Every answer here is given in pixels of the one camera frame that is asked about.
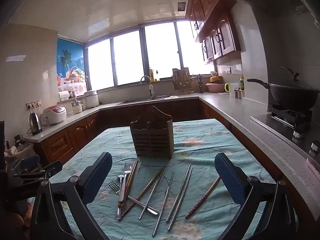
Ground person's left hand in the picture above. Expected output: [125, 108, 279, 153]
[12, 203, 33, 230]

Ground red and white rice cooker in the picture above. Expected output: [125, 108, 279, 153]
[41, 106, 67, 126]

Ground pink basin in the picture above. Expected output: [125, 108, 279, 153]
[205, 83, 224, 93]

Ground white cup green handle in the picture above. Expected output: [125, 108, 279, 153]
[224, 82, 237, 94]

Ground kitchen window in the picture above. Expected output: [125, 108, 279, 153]
[85, 21, 218, 92]

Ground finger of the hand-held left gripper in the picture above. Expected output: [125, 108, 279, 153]
[20, 155, 40, 169]
[37, 160, 63, 180]

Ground chrome faucet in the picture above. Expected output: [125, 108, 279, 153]
[140, 75, 154, 99]

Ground arched door wooden wall cabinet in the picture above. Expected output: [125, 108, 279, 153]
[195, 0, 242, 64]

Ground wire dish rack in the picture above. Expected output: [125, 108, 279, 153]
[172, 76, 195, 91]

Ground wooden utensil holder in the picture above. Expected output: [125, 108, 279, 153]
[129, 106, 173, 158]

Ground black wok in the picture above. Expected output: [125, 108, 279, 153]
[247, 79, 320, 111]

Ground teal floral tablecloth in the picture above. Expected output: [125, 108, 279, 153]
[49, 119, 298, 240]

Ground steel fork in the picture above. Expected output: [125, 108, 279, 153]
[115, 162, 132, 220]
[108, 181, 159, 216]

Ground wooden base cabinets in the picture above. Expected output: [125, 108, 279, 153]
[34, 97, 318, 230]

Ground fruit print roller blind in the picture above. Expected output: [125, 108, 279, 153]
[57, 38, 88, 97]

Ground steel sink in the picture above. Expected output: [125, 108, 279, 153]
[117, 94, 175, 105]

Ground gas stove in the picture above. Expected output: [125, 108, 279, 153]
[251, 104, 320, 163]

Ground wooden cutting board rack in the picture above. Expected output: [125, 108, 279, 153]
[172, 67, 190, 89]

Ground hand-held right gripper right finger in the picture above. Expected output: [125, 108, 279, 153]
[214, 152, 297, 240]

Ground steel electric kettle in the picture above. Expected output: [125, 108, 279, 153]
[28, 112, 43, 135]

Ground white round container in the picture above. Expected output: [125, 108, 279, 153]
[10, 141, 35, 162]

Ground small white kitchen appliance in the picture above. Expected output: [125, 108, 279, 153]
[71, 99, 83, 114]

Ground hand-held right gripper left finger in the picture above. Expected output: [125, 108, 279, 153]
[30, 152, 113, 240]

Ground tall wooden wall cabinet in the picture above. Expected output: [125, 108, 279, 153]
[185, 0, 223, 38]

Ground black wok lid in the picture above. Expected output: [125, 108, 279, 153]
[269, 67, 320, 90]

